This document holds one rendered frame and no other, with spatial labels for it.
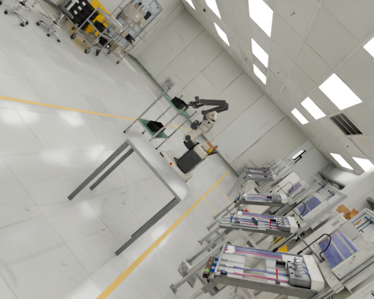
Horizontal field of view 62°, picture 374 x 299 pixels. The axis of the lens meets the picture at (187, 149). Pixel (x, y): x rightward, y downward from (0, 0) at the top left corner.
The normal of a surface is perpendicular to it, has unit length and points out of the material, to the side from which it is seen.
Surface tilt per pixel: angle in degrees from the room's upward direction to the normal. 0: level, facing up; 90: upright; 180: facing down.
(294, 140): 90
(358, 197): 90
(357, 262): 90
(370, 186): 90
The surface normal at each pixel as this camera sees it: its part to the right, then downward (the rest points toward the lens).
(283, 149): -0.23, 0.03
